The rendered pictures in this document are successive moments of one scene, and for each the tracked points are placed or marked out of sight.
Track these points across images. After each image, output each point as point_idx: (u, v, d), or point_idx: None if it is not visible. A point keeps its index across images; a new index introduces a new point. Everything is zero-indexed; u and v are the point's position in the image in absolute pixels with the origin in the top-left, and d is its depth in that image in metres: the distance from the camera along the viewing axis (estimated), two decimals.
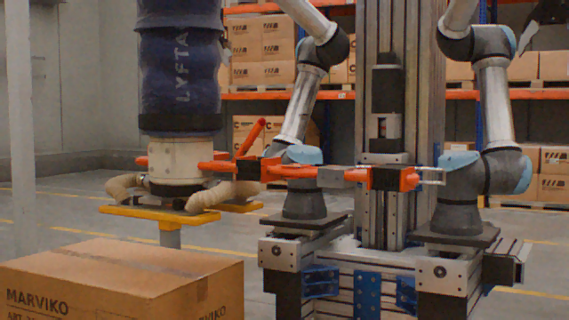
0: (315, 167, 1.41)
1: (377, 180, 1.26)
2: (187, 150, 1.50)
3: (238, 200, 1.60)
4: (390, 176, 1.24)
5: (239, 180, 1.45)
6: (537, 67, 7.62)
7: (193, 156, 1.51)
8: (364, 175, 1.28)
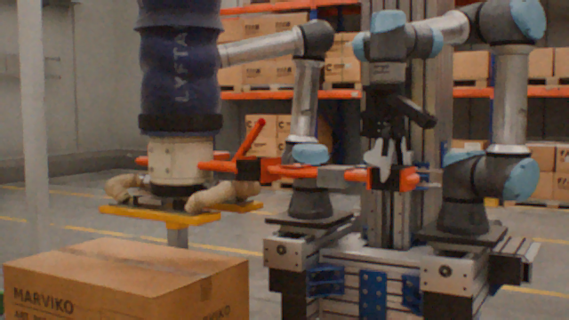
0: (320, 166, 1.43)
1: (377, 180, 1.26)
2: (187, 150, 1.50)
3: (238, 200, 1.60)
4: (390, 176, 1.24)
5: (239, 180, 1.45)
6: (552, 64, 7.53)
7: (193, 156, 1.51)
8: (364, 175, 1.28)
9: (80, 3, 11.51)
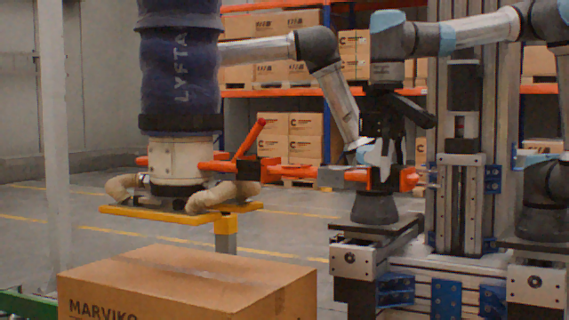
0: (320, 166, 1.43)
1: (377, 180, 1.26)
2: (187, 150, 1.50)
3: (238, 200, 1.60)
4: (390, 176, 1.24)
5: (239, 180, 1.45)
6: None
7: (193, 156, 1.51)
8: (364, 175, 1.28)
9: None
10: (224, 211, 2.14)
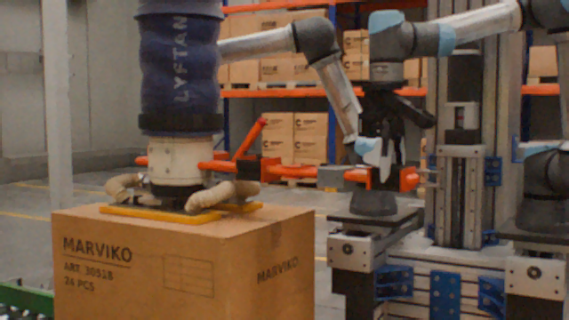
0: (320, 166, 1.43)
1: (377, 180, 1.26)
2: (187, 150, 1.50)
3: (238, 200, 1.60)
4: (390, 176, 1.24)
5: (239, 180, 1.45)
6: None
7: (193, 156, 1.51)
8: (364, 175, 1.28)
9: None
10: None
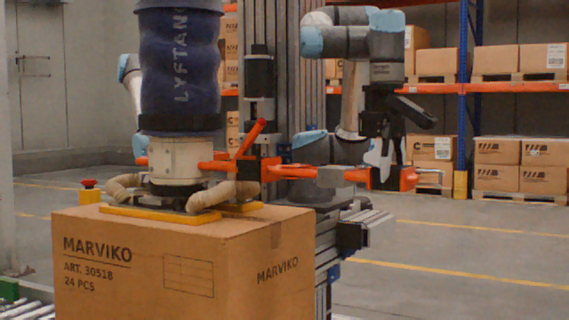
0: (320, 166, 1.43)
1: (377, 180, 1.26)
2: (187, 150, 1.50)
3: (238, 200, 1.60)
4: (390, 176, 1.24)
5: (239, 180, 1.45)
6: (517, 60, 7.74)
7: (193, 156, 1.51)
8: (364, 175, 1.28)
9: (69, 3, 11.80)
10: (87, 186, 2.50)
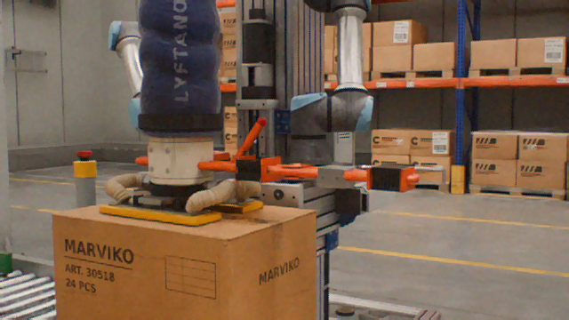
0: (315, 167, 1.41)
1: (377, 180, 1.26)
2: (187, 150, 1.50)
3: (238, 200, 1.60)
4: (390, 176, 1.24)
5: (239, 180, 1.45)
6: (515, 54, 7.74)
7: (193, 156, 1.51)
8: (364, 175, 1.28)
9: None
10: (83, 157, 2.47)
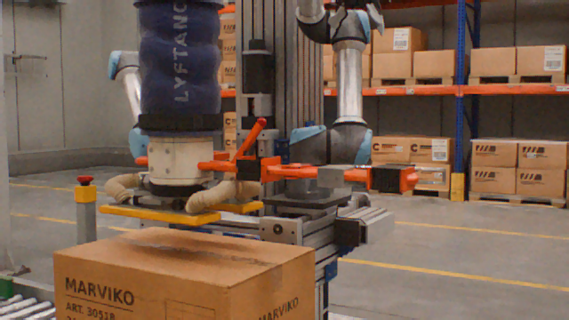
0: (315, 167, 1.41)
1: (377, 180, 1.26)
2: (187, 150, 1.50)
3: (238, 200, 1.60)
4: (390, 176, 1.24)
5: (239, 180, 1.45)
6: (515, 62, 7.75)
7: (193, 156, 1.51)
8: (364, 175, 1.28)
9: None
10: (83, 182, 2.48)
